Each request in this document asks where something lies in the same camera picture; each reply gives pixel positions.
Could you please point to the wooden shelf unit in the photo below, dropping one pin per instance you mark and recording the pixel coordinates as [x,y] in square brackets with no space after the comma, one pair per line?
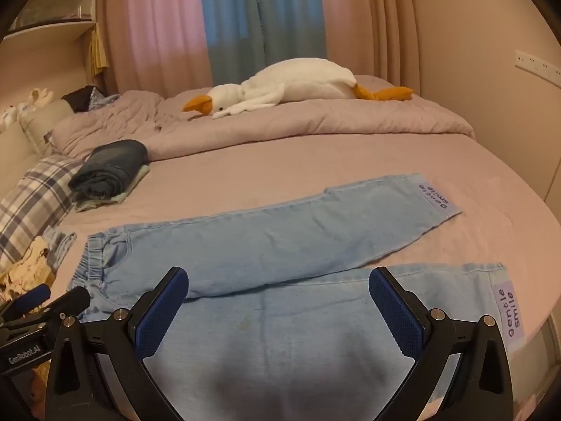
[47,47]

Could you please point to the folded dark denim jeans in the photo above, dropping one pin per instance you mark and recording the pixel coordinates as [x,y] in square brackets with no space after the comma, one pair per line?
[109,170]

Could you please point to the floral patterned cloth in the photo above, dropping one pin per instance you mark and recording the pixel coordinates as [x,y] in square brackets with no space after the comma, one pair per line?
[27,273]

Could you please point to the beige headboard cushion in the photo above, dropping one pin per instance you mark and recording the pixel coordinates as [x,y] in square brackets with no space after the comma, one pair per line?
[24,143]

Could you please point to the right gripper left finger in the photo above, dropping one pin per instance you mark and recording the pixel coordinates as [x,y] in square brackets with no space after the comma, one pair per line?
[77,388]

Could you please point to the plaid pillow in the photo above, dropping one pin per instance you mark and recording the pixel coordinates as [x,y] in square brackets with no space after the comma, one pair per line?
[41,199]

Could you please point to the pink duvet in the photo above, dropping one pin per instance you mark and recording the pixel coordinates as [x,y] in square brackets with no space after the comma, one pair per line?
[168,133]

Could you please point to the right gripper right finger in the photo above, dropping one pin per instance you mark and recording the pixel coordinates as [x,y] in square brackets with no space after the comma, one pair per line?
[481,387]

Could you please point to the dark clothing heap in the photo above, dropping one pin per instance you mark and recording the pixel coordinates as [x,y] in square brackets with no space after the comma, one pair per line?
[89,98]

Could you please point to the white goose plush toy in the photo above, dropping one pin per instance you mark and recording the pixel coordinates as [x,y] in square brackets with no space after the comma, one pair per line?
[289,81]

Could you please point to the pink and blue curtain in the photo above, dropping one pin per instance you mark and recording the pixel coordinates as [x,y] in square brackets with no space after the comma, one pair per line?
[170,46]

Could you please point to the pink bed sheet mattress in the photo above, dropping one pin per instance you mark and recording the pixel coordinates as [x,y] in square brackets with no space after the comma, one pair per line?
[511,264]

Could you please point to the light blue denim pants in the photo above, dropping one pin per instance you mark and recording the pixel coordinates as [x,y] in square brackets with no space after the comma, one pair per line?
[278,323]

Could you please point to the small light blue garment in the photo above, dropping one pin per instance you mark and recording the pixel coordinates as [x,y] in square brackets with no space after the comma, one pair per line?
[58,244]

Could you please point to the white wall power strip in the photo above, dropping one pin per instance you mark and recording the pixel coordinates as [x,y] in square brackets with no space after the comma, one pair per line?
[538,67]

